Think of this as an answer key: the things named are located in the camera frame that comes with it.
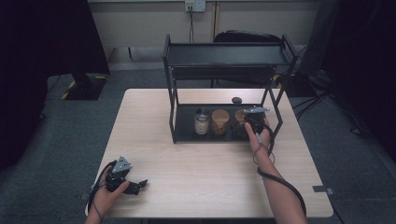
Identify white wall socket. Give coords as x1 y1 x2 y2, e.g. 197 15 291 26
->
184 0 207 13

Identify pale-filled jar with wooden lid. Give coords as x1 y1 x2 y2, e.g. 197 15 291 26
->
211 108 231 136

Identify black wall socket cable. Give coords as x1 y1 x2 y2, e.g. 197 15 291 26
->
188 6 195 44

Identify grey upright panel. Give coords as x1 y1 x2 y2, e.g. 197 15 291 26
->
298 0 341 77

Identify black metal two-tier rack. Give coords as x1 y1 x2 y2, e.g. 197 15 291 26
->
163 33 299 145

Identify person's left hand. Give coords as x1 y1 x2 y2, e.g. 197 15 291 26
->
92 173 131 217

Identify right hand-held gripper cable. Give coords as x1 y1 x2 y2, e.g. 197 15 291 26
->
251 123 308 218

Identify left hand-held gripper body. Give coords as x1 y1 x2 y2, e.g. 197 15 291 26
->
105 155 134 193

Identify black floor cables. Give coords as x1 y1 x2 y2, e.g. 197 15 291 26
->
291 88 373 138

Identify hand-held gripper cable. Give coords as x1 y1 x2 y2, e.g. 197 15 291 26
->
251 123 308 218
87 160 118 224

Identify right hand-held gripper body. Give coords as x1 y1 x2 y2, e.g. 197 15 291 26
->
243 105 271 135

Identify left hand-held gripper cable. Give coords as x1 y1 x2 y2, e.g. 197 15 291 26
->
87 160 118 224

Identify dark-filled jar with wooden lid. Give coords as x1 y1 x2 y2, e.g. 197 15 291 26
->
231 108 250 140

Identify glass jar with metal lid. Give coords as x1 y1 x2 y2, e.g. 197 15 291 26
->
193 107 211 136

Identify person's right hand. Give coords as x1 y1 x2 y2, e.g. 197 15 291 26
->
244 118 273 163

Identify black chair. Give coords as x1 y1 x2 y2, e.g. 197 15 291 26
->
210 29 283 90

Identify black curtain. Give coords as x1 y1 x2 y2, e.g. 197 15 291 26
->
320 0 396 157
0 0 111 172

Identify black stand base yellow tape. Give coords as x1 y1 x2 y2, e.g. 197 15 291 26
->
272 72 316 98
60 72 109 102

